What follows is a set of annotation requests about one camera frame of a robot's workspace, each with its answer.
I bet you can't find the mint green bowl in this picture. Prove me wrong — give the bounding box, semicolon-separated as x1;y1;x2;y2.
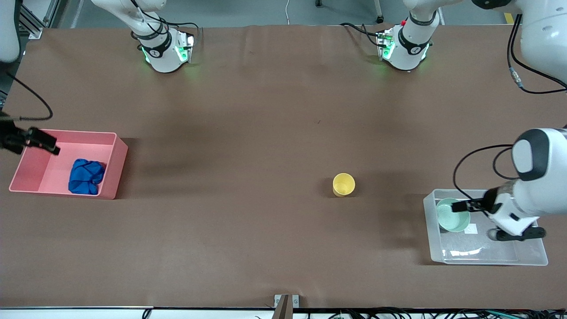
436;198;471;233

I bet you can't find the blue cloth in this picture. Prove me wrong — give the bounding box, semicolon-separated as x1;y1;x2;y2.
68;158;107;195

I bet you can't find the yellow plastic cup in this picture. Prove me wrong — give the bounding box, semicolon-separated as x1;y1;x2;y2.
332;173;356;197

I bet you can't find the clear plastic storage box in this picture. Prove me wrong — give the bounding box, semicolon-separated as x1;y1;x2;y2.
423;189;549;266

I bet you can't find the pink plastic bin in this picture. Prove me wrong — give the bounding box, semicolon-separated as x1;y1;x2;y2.
9;128;129;200

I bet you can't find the black stand leg with caster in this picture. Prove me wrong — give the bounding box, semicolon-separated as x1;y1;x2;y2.
315;0;384;24

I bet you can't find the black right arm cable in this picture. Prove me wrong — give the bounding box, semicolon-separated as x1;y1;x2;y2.
0;71;54;122

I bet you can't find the aluminium frame profile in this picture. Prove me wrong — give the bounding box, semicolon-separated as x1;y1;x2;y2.
18;0;68;40

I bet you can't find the black cable with grey connector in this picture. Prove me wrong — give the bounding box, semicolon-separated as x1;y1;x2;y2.
507;13;567;95

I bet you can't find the black base cable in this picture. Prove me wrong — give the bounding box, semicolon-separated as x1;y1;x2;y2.
340;22;387;47
131;0;201;43

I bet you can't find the metal table edge bracket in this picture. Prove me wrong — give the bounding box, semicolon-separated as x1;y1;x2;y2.
274;294;300;319

